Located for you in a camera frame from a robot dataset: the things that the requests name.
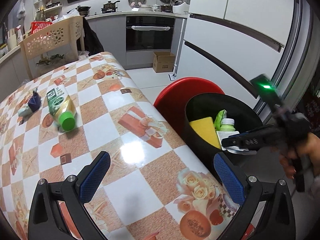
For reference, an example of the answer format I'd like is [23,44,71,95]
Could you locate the white blue medicine box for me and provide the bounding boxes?
[217,131,257,155]

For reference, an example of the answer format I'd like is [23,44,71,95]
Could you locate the green snack wrapper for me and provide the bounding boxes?
[214,109,227,131]

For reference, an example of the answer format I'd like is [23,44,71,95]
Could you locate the yellow sponge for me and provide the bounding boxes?
[189,116,221,149]

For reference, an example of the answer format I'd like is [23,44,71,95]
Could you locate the green cap milk bottle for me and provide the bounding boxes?
[46,85,76,132]

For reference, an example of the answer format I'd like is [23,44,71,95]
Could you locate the blue wrapper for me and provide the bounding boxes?
[18,88,41,117]

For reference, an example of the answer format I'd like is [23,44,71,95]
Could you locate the light green drink bottle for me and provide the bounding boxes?
[219,118,235,132]

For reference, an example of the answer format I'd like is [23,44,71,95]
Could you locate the black round trash bin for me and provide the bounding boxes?
[182,93,263,178]

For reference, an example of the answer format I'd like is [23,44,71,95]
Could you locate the person's right hand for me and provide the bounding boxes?
[279,133,320,179]

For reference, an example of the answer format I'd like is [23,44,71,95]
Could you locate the checkered floral tablecloth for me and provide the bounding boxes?
[1,52,237,239]

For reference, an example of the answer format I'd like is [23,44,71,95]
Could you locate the red plastic stool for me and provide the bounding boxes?
[153,77,224,137]

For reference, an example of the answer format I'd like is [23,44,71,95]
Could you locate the white refrigerator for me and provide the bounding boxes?
[177,0,294,107]

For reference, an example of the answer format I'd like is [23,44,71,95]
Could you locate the cardboard box on floor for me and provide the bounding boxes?
[153,51,175,73]

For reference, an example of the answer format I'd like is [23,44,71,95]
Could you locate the white rice cooker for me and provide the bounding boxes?
[172,1,190,15]

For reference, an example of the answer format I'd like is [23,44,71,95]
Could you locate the black built-in oven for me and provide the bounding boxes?
[126,16,175,51]

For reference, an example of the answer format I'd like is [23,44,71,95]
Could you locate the black jacket on chair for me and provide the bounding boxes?
[76,16,104,56]

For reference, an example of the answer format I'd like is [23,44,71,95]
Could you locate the beige plastic chair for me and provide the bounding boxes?
[20,16,85,80]

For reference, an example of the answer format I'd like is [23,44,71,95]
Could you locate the red plastic basket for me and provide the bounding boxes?
[31,21,52,34]

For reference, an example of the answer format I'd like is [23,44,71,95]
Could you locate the black wok with lid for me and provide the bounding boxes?
[76,5,91,17]

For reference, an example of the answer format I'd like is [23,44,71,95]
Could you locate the black pot on stove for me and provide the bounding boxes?
[101,0,120,14]

